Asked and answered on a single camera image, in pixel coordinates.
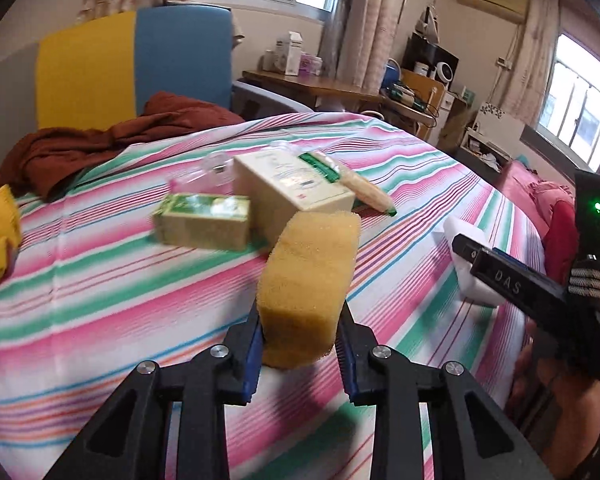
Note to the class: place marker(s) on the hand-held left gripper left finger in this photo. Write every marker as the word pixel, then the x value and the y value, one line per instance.
pixel 252 355

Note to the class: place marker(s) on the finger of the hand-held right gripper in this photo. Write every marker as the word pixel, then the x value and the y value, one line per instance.
pixel 520 290
pixel 485 250

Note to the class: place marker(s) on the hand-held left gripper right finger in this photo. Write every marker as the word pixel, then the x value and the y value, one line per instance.
pixel 347 360

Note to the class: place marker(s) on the yellow sponge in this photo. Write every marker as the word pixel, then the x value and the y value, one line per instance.
pixel 305 280

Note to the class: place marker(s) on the puffed snack packet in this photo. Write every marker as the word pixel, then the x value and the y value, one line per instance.
pixel 360 190

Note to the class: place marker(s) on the green box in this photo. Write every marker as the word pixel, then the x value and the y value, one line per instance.
pixel 200 225

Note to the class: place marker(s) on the beige box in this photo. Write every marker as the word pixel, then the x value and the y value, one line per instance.
pixel 275 185

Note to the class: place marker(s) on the person's right hand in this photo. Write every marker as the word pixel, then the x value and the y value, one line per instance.
pixel 575 420

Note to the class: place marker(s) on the red blanket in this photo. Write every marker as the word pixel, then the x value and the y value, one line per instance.
pixel 545 200

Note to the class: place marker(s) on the striped tablecloth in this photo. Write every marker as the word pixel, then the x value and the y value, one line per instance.
pixel 105 320

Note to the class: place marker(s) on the white fan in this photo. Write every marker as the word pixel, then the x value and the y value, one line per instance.
pixel 446 72

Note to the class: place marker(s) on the clear plastic container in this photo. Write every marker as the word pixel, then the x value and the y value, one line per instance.
pixel 215 172

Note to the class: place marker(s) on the blue bucket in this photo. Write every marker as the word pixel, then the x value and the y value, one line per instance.
pixel 392 77

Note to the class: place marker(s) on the black appliance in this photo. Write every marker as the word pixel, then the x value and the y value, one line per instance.
pixel 425 52

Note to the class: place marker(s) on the wooden desk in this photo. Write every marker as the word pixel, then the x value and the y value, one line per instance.
pixel 330 87

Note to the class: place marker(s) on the air conditioner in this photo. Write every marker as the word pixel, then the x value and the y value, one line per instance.
pixel 490 2

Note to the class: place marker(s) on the pink box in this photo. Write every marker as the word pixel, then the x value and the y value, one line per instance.
pixel 311 65

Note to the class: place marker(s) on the dark red cloth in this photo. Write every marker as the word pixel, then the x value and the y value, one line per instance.
pixel 80 150

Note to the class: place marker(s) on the white carton box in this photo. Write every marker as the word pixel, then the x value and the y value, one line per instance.
pixel 289 55

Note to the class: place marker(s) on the grey yellow blue chair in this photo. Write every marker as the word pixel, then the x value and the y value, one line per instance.
pixel 90 70

